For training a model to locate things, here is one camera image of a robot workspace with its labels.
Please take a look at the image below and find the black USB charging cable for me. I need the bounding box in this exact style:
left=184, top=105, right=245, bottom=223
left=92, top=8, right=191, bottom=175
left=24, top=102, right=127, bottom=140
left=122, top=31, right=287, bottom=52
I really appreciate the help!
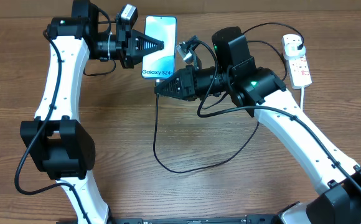
left=152, top=22, right=305, bottom=174

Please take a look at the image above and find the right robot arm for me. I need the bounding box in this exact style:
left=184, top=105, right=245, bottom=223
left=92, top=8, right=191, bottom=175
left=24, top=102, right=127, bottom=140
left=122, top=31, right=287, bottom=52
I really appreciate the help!
left=154, top=27, right=361, bottom=223

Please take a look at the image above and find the blue Galaxy smartphone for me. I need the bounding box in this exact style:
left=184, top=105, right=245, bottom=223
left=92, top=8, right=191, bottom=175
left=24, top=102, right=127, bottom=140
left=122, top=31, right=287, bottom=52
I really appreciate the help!
left=141, top=16, right=177, bottom=79

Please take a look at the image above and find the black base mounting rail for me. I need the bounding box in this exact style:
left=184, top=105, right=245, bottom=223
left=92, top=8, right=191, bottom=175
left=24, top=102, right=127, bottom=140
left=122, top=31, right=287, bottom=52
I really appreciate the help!
left=55, top=213, right=293, bottom=224

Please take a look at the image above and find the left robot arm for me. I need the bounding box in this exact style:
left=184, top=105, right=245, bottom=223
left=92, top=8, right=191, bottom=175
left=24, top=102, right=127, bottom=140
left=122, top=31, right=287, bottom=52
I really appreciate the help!
left=20, top=1, right=164, bottom=223

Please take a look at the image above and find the white charger plug adapter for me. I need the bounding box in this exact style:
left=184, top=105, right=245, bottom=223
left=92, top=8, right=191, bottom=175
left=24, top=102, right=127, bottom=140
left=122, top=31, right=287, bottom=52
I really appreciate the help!
left=283, top=44, right=306, bottom=60

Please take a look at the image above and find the white power strip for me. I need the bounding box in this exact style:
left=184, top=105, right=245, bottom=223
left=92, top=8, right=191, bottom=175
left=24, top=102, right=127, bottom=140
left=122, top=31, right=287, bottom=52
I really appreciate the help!
left=281, top=34, right=312, bottom=89

